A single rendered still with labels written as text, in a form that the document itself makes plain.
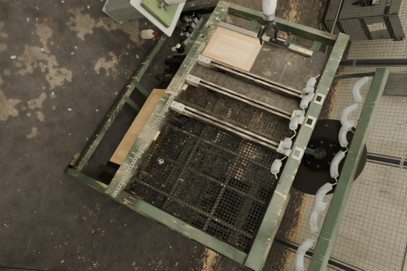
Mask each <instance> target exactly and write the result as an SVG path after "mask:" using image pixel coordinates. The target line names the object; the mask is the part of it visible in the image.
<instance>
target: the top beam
mask: <svg viewBox="0 0 407 271"><path fill-rule="evenodd" d="M349 37H350V35H347V34H344V33H339V35H338V37H337V39H336V41H335V44H334V46H333V49H332V51H331V54H330V56H329V58H328V61H327V63H326V66H325V68H324V69H326V70H327V71H326V73H325V76H324V78H323V81H322V84H321V86H320V88H319V91H318V93H320V94H323V95H325V98H326V95H327V94H328V91H329V88H330V86H331V83H332V81H333V78H334V75H335V73H336V70H337V67H338V66H339V63H340V60H341V58H342V55H343V52H344V50H345V47H346V45H347V43H348V40H349ZM325 98H324V100H323V103H324V101H325ZM323 103H322V105H319V104H316V103H313V106H312V108H311V111H310V112H309V116H312V117H315V118H316V121H315V123H314V126H315V124H316V122H317V118H318V116H319V114H320V111H321V109H322V106H323ZM314 126H313V128H309V127H307V126H304V127H303V130H302V133H301V135H300V137H299V140H298V142H297V145H296V147H298V148H301V149H303V150H304V151H303V154H304V152H305V149H306V146H307V144H308V142H309V139H310V137H311V134H312V131H313V129H314ZM303 154H302V156H301V158H300V161H298V160H296V159H294V158H291V160H290V162H289V165H288V167H287V169H286V172H285V175H284V177H283V180H282V182H281V184H278V182H279V181H278V182H277V185H276V188H275V190H274V193H273V195H272V197H271V200H270V203H269V205H268V207H267V209H266V212H265V215H264V217H263V220H262V222H261V224H260V227H259V230H258V231H257V234H256V237H255V239H254V241H253V244H252V246H251V249H250V251H249V254H248V256H247V259H246V261H245V264H244V266H245V267H247V268H249V269H250V270H252V271H258V269H259V266H260V264H261V261H262V258H263V256H264V254H265V251H266V248H267V246H268V243H269V241H270V238H271V236H272V233H273V230H274V228H275V226H276V223H277V221H278V218H279V215H280V213H281V210H282V208H283V205H284V203H285V200H286V197H287V195H288V193H289V190H290V187H291V185H292V182H293V180H294V177H295V175H296V172H297V170H298V167H299V165H300V162H301V159H302V157H303ZM293 155H295V156H296V157H299V155H300V151H298V150H296V149H295V151H294V154H293Z"/></svg>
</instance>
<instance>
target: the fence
mask: <svg viewBox="0 0 407 271"><path fill-rule="evenodd" d="M218 27H222V28H226V29H228V30H231V31H235V32H237V33H240V34H244V35H246V36H249V37H252V38H255V39H258V40H259V38H258V37H257V35H258V33H255V32H252V31H249V30H246V29H243V28H240V27H237V26H234V25H231V24H227V23H224V22H221V21H220V22H219V25H218ZM269 39H270V37H268V36H264V35H263V36H262V41H264V43H266V44H270V45H273V46H275V47H279V48H283V49H285V50H288V51H292V52H294V53H297V54H301V55H303V56H306V57H310V58H311V56H312V54H313V51H310V50H307V49H304V48H301V47H298V46H295V45H292V44H290V46H289V48H287V47H284V46H281V45H278V44H275V43H272V42H269ZM299 48H301V49H304V52H302V51H299ZM306 50H307V51H310V52H312V53H311V54H308V53H306Z"/></svg>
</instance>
